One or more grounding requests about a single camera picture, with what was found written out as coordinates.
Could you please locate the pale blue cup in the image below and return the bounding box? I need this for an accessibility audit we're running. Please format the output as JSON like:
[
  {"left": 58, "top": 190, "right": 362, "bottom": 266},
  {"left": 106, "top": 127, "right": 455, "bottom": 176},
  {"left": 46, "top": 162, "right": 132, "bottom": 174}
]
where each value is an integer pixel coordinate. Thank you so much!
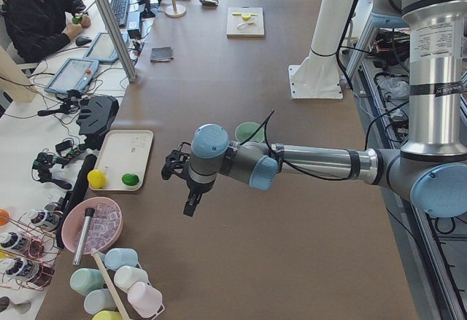
[{"left": 84, "top": 289, "right": 116, "bottom": 315}]

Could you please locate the computer mouse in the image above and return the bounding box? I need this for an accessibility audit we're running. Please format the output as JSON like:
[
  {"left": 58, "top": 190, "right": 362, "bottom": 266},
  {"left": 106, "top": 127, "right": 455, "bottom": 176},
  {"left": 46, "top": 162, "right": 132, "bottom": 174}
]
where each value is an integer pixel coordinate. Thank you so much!
[{"left": 75, "top": 36, "right": 92, "bottom": 47}]

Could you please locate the grey folded cloth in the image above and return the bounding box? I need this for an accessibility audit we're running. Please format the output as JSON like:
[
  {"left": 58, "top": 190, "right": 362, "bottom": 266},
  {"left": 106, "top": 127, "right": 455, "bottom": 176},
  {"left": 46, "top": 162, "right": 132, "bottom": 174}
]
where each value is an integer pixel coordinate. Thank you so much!
[{"left": 150, "top": 47, "right": 174, "bottom": 63}]

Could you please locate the yellow plastic knife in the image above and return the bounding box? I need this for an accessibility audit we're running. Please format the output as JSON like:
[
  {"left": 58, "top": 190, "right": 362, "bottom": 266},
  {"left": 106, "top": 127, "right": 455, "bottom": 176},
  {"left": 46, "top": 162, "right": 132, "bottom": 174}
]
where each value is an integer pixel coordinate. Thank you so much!
[{"left": 232, "top": 12, "right": 257, "bottom": 17}]

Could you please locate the blue teach pendant near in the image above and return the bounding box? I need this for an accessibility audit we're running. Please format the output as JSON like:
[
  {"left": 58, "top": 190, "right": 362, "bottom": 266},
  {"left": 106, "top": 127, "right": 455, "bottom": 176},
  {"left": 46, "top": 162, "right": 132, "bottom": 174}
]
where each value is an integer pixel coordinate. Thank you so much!
[{"left": 45, "top": 58, "right": 100, "bottom": 95}]

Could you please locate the copper wire bottle rack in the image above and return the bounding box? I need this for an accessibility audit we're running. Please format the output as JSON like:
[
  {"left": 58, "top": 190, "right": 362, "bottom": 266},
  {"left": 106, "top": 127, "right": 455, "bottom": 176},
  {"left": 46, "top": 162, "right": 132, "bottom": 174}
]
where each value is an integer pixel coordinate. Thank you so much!
[{"left": 1, "top": 210, "right": 61, "bottom": 291}]

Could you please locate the green lime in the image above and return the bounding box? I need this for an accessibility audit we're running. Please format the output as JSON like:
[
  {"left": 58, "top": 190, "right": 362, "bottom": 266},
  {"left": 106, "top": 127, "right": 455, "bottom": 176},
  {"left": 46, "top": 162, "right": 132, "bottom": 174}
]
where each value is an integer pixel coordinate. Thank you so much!
[{"left": 121, "top": 173, "right": 140, "bottom": 187}]

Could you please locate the green cup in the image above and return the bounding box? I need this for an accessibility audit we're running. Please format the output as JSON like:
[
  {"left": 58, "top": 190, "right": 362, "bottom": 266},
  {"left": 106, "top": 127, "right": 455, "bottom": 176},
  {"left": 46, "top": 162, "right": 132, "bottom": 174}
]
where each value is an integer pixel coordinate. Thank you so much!
[{"left": 69, "top": 268, "right": 104, "bottom": 297}]

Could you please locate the light blue cup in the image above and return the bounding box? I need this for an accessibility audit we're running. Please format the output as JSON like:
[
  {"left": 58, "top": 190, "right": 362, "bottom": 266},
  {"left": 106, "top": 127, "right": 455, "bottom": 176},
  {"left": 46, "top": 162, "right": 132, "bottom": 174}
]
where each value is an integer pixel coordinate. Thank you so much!
[{"left": 104, "top": 248, "right": 139, "bottom": 271}]

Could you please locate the bamboo cutting board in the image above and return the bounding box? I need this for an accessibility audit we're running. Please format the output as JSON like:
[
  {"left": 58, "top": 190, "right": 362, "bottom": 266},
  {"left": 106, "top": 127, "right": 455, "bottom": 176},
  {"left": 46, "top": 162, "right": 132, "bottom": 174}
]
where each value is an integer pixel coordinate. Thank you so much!
[{"left": 226, "top": 7, "right": 265, "bottom": 38}]

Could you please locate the white cup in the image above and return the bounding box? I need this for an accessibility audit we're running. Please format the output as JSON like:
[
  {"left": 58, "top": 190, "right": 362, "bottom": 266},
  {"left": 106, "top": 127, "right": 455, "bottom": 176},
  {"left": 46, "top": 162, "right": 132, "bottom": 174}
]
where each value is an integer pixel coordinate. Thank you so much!
[{"left": 114, "top": 265, "right": 149, "bottom": 293}]

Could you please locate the aluminium frame post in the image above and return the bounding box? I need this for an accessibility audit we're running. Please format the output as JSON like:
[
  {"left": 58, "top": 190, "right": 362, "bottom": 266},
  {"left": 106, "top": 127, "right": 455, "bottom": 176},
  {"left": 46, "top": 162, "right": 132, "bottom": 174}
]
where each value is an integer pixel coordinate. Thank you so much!
[{"left": 95, "top": 0, "right": 137, "bottom": 82}]

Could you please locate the yellow cup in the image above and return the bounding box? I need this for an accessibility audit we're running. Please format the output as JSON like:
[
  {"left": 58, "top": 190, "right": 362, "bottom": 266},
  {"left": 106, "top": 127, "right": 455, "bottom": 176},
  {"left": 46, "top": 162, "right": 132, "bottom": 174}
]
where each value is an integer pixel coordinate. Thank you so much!
[{"left": 92, "top": 310, "right": 123, "bottom": 320}]

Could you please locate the pink bowl with ice cubes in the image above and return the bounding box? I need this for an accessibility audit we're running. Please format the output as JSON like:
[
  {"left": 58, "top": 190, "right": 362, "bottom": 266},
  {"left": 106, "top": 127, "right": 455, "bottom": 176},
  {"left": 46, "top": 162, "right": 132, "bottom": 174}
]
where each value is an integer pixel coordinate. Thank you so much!
[{"left": 61, "top": 197, "right": 123, "bottom": 254}]

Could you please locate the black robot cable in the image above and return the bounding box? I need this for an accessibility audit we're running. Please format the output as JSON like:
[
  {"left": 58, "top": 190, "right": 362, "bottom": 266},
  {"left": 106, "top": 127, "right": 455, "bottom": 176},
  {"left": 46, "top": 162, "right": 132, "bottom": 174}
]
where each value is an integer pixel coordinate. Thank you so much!
[{"left": 239, "top": 109, "right": 409, "bottom": 182}]

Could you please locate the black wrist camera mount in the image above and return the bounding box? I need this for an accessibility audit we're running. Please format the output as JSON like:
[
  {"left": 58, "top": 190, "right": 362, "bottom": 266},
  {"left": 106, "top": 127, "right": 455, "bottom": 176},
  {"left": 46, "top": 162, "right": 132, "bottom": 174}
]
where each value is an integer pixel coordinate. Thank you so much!
[{"left": 161, "top": 141, "right": 190, "bottom": 180}]

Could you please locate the blue teach pendant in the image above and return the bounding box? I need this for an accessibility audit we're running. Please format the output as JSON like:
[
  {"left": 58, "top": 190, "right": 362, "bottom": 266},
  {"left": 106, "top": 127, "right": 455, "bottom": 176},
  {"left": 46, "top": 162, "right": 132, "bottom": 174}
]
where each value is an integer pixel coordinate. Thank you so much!
[
  {"left": 83, "top": 32, "right": 118, "bottom": 64},
  {"left": 45, "top": 58, "right": 100, "bottom": 95}
]

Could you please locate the black keyboard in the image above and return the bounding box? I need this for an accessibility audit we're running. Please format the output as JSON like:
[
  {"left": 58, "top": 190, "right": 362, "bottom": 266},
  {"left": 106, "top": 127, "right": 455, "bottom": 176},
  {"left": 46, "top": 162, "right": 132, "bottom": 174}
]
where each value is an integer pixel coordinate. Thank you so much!
[{"left": 110, "top": 0, "right": 130, "bottom": 28}]

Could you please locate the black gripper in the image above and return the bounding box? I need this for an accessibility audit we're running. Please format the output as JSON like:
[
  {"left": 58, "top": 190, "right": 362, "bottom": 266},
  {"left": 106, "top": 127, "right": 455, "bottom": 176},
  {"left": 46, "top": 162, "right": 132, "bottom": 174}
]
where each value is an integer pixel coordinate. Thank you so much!
[{"left": 183, "top": 178, "right": 207, "bottom": 216}]

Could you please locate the wooden stand round base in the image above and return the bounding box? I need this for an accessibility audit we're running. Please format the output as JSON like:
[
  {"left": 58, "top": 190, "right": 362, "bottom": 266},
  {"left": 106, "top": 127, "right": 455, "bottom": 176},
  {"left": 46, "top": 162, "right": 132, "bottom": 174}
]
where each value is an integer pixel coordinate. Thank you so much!
[{"left": 164, "top": 0, "right": 186, "bottom": 18}]

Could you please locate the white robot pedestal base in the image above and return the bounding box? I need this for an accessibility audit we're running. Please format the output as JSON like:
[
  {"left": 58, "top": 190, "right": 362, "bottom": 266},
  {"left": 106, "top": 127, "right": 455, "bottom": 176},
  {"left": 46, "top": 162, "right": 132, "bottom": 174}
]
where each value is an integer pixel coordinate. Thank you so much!
[{"left": 288, "top": 0, "right": 355, "bottom": 99}]

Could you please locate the yellow lemon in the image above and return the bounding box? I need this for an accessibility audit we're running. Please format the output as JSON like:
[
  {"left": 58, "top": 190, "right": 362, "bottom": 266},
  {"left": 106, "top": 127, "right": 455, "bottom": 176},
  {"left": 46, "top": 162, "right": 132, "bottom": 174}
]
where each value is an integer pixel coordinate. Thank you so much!
[{"left": 87, "top": 169, "right": 107, "bottom": 190}]

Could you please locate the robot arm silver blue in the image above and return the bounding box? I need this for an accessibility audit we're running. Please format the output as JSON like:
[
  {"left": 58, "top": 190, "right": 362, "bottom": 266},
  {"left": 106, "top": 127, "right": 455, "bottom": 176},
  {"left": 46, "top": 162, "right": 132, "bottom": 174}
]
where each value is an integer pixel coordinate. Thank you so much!
[{"left": 164, "top": 0, "right": 466, "bottom": 218}]

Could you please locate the pink cup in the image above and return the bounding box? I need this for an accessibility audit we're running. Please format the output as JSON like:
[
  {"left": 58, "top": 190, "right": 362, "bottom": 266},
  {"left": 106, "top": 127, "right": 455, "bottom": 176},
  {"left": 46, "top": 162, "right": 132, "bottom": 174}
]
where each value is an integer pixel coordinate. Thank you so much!
[{"left": 127, "top": 281, "right": 163, "bottom": 319}]

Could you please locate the silver black cylinder tool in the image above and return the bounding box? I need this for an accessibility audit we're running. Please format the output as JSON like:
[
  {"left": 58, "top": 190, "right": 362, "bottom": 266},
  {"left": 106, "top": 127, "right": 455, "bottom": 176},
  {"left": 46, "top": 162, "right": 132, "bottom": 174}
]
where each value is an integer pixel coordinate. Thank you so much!
[{"left": 72, "top": 208, "right": 95, "bottom": 267}]

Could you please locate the light green bowl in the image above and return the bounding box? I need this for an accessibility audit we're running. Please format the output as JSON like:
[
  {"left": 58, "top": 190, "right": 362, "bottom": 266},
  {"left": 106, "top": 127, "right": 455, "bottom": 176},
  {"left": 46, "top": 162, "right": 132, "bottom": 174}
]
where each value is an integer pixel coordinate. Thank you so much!
[{"left": 235, "top": 122, "right": 265, "bottom": 144}]

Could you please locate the cream tray with bear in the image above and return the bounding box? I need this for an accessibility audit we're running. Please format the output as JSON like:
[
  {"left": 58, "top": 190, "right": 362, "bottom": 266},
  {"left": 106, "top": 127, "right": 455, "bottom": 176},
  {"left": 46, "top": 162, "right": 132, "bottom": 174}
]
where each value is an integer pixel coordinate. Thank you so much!
[{"left": 88, "top": 130, "right": 153, "bottom": 192}]

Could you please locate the white ceramic spoon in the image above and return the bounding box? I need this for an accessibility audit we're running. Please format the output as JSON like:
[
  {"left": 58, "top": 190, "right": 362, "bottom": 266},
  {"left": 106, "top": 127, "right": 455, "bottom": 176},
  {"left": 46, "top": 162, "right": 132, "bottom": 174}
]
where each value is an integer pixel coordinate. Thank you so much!
[{"left": 236, "top": 21, "right": 255, "bottom": 29}]

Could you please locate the seated person black jacket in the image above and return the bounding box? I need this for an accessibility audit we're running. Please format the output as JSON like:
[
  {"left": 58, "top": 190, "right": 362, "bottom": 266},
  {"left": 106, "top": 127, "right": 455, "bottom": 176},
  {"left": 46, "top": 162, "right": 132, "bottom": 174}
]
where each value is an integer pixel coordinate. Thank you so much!
[{"left": 5, "top": 0, "right": 91, "bottom": 63}]

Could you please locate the blue teach pendant far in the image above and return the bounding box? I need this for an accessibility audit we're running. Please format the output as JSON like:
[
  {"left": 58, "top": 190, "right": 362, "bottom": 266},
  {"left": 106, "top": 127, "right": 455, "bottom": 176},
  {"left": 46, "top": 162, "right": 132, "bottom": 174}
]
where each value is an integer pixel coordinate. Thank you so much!
[{"left": 83, "top": 32, "right": 118, "bottom": 64}]

